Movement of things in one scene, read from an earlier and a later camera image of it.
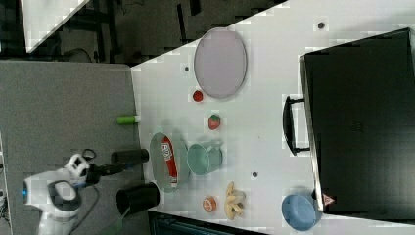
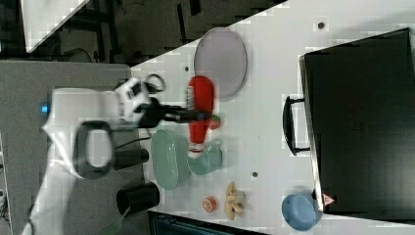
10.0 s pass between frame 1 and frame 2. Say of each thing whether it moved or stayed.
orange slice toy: stayed
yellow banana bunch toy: stayed
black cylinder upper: stayed
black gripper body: moved
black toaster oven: stayed
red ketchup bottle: moved
